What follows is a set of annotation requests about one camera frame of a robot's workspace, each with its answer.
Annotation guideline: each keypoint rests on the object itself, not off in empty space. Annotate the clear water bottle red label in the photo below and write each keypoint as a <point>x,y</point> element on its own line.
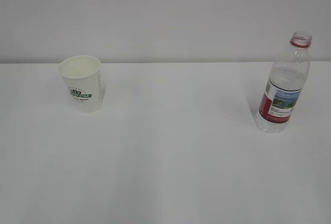
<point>286,80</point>

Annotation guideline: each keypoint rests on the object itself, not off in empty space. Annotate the white paper cup green logo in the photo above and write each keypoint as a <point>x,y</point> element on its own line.
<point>82,77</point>

